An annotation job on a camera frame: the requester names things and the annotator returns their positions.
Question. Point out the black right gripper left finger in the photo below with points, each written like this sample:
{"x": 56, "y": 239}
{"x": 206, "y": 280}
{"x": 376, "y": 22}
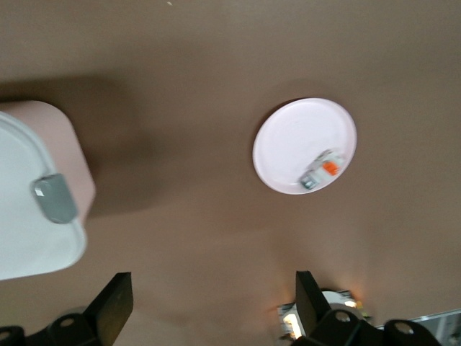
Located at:
{"x": 104, "y": 313}

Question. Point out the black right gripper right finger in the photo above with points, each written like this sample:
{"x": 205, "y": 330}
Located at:
{"x": 331, "y": 328}

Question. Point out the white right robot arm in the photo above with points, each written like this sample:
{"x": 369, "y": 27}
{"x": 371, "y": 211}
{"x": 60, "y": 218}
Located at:
{"x": 342, "y": 297}

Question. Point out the white lidded storage box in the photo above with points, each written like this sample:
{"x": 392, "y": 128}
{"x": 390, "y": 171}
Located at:
{"x": 21, "y": 234}

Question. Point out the grey box latch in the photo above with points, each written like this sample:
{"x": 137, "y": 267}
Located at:
{"x": 54, "y": 198}

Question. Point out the white orange circuit breaker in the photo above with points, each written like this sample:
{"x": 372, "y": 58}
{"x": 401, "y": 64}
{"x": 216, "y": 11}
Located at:
{"x": 324, "y": 169}

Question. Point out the pink round plate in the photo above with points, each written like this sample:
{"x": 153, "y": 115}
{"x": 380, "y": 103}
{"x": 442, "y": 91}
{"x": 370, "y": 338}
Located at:
{"x": 295, "y": 144}

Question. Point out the brown table cover mat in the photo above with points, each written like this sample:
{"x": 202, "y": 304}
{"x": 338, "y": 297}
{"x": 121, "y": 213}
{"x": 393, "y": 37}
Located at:
{"x": 201, "y": 144}

